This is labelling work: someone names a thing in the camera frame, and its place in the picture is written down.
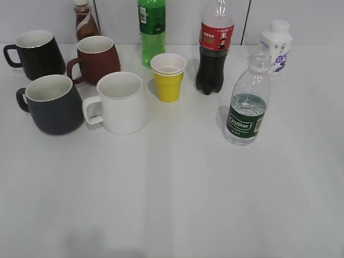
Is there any clear water bottle green label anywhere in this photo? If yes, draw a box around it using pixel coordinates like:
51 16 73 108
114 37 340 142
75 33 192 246
225 51 271 146

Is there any dark grey ceramic mug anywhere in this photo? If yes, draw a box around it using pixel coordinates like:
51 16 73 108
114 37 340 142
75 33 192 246
16 74 84 135

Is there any white ceramic mug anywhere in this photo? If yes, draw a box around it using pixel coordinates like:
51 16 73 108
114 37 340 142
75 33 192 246
82 71 148 135

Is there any maroon ceramic mug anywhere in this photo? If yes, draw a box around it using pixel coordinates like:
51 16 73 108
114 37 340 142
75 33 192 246
67 35 121 85

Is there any black ceramic mug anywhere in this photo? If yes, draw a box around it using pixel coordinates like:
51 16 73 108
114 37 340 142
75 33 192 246
3 30 66 81

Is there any yellow paper cup stack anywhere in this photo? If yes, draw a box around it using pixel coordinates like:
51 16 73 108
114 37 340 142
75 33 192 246
150 53 187 103

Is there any cola bottle red label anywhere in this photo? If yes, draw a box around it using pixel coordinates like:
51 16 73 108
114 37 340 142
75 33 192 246
196 1 235 95

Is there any green soda bottle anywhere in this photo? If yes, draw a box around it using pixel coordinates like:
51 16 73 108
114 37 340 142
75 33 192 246
138 0 166 67

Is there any brown chocolate drink bottle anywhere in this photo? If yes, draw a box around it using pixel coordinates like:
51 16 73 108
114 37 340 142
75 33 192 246
73 0 100 42

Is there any white yogurt drink carton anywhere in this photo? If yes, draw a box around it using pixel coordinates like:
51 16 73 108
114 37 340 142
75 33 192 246
259 19 292 77

